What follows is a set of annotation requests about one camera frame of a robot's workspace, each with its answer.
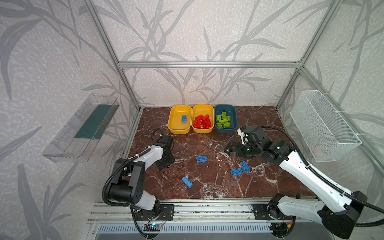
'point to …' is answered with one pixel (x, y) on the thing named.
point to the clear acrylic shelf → (76, 138)
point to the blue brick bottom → (187, 183)
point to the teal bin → (231, 110)
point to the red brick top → (197, 124)
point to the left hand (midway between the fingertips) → (171, 158)
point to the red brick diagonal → (206, 117)
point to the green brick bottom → (226, 124)
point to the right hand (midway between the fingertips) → (230, 146)
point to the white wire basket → (327, 137)
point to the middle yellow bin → (204, 109)
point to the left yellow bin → (175, 122)
